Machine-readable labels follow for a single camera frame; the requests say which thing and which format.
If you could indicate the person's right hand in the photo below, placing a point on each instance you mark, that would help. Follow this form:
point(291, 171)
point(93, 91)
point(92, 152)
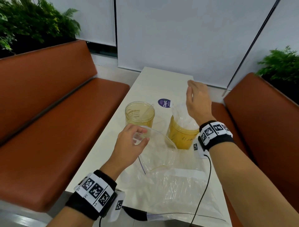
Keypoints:
point(199, 103)

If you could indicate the person's left hand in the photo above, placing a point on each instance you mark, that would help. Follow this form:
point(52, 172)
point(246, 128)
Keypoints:
point(127, 147)

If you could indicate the fanned cluster of white straws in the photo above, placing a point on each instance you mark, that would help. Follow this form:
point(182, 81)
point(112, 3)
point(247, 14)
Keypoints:
point(182, 119)

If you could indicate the clear zip plastic bag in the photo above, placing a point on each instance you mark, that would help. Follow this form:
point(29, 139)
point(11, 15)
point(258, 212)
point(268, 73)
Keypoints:
point(158, 149)

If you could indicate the yellow plastic jar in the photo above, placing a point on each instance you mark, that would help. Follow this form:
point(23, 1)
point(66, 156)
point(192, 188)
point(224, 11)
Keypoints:
point(136, 112)
point(179, 138)

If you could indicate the clear plastic bag white label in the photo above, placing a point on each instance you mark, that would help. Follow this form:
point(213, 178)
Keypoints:
point(140, 187)

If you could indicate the person's right forearm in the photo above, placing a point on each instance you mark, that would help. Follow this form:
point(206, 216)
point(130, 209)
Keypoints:
point(245, 187)

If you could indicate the black marker wristband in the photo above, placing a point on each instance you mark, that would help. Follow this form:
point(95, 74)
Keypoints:
point(215, 134)
point(93, 189)

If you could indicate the round purple sticker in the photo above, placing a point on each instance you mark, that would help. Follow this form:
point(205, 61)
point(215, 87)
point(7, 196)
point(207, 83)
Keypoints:
point(164, 103)

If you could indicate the orange leather bench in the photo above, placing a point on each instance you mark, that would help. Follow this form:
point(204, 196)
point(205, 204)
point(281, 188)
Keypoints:
point(264, 121)
point(53, 117)

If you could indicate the black table base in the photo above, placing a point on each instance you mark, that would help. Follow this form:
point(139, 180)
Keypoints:
point(135, 214)

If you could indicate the thin black window bar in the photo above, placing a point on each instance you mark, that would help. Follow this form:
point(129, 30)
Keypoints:
point(251, 46)

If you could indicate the black planter box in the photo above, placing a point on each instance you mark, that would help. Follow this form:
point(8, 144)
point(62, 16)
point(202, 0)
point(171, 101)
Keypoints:
point(23, 50)
point(287, 91)

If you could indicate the green fern plants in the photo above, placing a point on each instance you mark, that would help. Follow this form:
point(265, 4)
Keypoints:
point(280, 63)
point(30, 23)

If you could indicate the white roller blind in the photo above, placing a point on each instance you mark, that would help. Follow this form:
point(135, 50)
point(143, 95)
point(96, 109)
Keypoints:
point(93, 21)

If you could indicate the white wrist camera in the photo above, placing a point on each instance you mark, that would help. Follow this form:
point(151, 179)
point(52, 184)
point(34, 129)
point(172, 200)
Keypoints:
point(118, 205)
point(198, 149)

